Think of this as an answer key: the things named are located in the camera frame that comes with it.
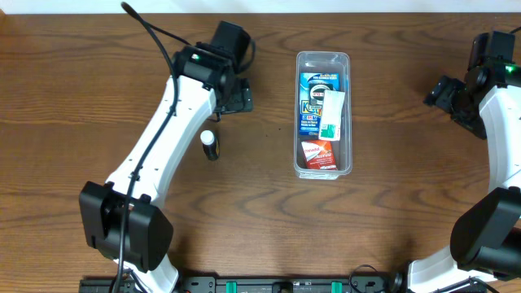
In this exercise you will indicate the dark bottle white cap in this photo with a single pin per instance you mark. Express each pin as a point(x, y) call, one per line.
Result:
point(210, 144)

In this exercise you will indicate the white green Panadol box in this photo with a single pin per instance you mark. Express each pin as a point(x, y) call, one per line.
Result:
point(331, 121)

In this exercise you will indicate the clear plastic container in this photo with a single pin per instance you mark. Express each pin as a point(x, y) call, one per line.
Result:
point(322, 62)

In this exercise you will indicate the blue Kool Fever box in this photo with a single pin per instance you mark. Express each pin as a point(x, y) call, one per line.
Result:
point(310, 116)

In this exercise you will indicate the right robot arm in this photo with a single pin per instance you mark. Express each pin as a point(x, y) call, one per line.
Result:
point(485, 241)

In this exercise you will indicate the red Panadol box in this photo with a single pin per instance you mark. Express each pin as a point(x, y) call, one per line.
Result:
point(319, 155)

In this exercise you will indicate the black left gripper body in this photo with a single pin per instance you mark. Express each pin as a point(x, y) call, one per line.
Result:
point(238, 100)

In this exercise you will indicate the black mounting rail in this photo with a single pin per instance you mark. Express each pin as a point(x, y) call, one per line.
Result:
point(370, 284)

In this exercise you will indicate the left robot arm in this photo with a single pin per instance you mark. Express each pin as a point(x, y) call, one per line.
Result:
point(123, 217)

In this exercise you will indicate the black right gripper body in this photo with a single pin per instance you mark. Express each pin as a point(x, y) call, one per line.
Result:
point(441, 94)

